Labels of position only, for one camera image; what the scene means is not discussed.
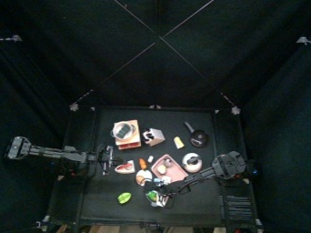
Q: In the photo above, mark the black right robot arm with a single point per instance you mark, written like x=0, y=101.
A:
x=227, y=165

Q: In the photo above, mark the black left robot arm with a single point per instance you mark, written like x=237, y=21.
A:
x=48, y=151

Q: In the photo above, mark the small white toy piece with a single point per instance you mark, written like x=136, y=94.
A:
x=149, y=158

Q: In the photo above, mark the small grey toy piece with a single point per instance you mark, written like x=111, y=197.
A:
x=167, y=163

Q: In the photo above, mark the white red toy dish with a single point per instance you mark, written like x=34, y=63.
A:
x=124, y=167

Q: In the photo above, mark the green toy vegetable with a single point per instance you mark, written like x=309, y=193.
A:
x=151, y=195

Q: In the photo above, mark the pink tray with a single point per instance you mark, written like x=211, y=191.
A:
x=177, y=172

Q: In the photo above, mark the red wooden toy stove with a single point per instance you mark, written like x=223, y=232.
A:
x=129, y=143

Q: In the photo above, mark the orange toy carrot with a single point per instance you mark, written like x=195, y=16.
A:
x=141, y=164

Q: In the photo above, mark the white toy egg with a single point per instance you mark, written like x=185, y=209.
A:
x=161, y=169

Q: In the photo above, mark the white round plate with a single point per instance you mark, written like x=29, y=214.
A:
x=145, y=173

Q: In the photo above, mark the tan toy bun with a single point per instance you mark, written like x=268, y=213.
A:
x=140, y=180

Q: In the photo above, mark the green toy leaf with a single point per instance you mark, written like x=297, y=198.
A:
x=124, y=197

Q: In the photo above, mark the white toy pot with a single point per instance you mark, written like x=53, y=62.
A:
x=123, y=131

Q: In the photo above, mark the white toy knife block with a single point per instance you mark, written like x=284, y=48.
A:
x=153, y=137

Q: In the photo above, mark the yellow toy cheese wedge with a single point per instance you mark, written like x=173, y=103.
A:
x=177, y=142

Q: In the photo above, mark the black toy frying pan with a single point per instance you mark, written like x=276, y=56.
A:
x=199, y=139

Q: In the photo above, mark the metal frame clamp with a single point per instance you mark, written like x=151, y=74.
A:
x=73, y=106
x=14, y=38
x=235, y=110
x=303, y=40

